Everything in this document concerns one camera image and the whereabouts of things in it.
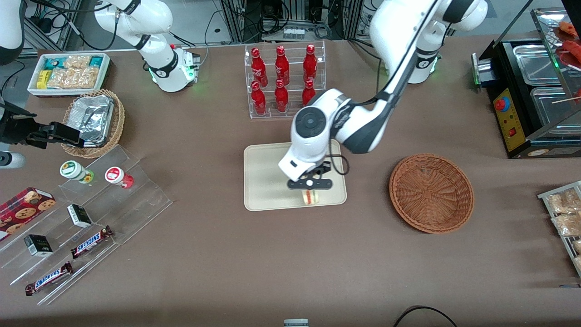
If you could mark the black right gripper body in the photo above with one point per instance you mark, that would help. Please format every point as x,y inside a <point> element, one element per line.
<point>17,128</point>

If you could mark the triangular sandwich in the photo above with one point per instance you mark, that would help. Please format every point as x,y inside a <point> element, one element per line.
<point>311,197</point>

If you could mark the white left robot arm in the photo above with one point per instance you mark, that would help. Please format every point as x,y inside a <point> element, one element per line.
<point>390,54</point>

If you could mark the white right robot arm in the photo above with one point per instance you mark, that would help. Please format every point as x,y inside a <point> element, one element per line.
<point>165,68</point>

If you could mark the beige plastic tray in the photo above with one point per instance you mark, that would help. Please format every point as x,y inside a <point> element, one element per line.
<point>265,181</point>

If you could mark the light wicker basket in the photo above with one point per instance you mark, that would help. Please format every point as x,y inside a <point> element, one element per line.
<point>119,118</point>

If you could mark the brown wicker basket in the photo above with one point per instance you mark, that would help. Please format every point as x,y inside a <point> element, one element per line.
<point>431,193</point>

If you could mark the aluminium foil container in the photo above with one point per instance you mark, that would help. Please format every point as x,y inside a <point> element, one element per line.
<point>93,118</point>

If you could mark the green label yoghurt cup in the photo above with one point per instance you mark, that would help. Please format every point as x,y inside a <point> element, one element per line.
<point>72,170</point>

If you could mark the white plastic snack bin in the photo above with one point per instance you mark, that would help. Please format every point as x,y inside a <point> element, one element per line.
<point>34,91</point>

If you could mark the large clear cracker bag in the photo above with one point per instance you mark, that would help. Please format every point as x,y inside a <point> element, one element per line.
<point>75,78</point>

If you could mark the yellow snack packet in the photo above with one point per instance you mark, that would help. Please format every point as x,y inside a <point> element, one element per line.
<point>43,79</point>

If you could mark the red label yoghurt cup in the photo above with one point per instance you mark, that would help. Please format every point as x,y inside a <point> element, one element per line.
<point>115,175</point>

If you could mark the teal snack packet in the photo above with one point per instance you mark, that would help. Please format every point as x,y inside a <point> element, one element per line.
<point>96,61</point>
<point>54,63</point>

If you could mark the small clear cracker bag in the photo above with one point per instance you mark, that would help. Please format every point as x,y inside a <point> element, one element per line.
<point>77,61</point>

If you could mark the red cookie box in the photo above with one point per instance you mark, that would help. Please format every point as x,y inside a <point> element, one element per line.
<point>25,209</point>

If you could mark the small black box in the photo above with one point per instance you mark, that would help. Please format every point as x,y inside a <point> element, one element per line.
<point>38,245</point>
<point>79,215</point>

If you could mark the clear acrylic bottle rack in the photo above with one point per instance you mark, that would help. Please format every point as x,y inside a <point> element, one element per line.
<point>272,113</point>

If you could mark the red cola bottle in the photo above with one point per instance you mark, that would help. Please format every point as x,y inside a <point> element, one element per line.
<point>307,93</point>
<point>282,66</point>
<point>281,97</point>
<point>258,99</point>
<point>259,68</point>
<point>310,63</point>

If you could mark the clear acrylic stepped shelf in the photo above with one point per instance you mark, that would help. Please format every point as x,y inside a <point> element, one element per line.
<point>136,209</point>

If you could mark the snickers chocolate bar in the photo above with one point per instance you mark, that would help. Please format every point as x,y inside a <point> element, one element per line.
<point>49,278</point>
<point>91,242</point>

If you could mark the small grey white device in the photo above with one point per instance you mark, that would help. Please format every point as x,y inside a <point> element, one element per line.
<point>296,323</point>

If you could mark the white power strip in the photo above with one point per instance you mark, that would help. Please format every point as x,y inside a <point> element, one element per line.
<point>293,33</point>

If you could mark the black hot food display case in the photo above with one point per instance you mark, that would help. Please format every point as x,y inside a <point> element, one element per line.
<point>510,122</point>

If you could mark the steel food pan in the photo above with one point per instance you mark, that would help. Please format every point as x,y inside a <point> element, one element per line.
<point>535,63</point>
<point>551,106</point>

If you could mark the clear bag of pastry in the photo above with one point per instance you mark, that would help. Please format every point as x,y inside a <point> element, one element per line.
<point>565,202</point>
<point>578,264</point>
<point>567,225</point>
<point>578,246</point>

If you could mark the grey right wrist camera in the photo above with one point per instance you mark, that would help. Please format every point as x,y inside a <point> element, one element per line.
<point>11,160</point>

